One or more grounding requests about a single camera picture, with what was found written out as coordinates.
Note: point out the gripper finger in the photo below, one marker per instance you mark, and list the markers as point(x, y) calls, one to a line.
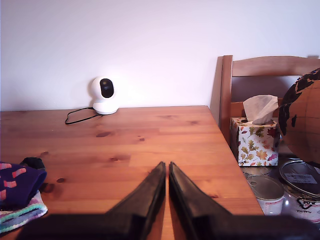
point(147, 192)
point(185, 195)

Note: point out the purple sock with pink squares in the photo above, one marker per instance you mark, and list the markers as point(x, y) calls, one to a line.
point(20, 185)

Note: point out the silver tin can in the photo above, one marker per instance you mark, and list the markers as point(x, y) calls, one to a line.
point(268, 192)

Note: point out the leaf print tissue box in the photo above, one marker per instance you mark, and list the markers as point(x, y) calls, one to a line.
point(257, 147)

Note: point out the wooden chair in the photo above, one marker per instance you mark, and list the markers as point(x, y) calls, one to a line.
point(226, 87)

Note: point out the white tissue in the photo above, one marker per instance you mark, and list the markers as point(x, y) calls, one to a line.
point(261, 107)

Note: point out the small black sock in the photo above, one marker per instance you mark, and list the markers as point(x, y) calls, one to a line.
point(33, 162)

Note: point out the clear plastic jar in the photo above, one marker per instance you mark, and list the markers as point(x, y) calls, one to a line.
point(302, 180)

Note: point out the pastel tie-dye sock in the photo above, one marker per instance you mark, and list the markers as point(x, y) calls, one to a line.
point(22, 215)

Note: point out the cork globe with black continents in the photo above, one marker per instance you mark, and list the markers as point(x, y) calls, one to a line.
point(305, 120)

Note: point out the white round security camera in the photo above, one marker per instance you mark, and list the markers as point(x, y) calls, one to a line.
point(103, 100)

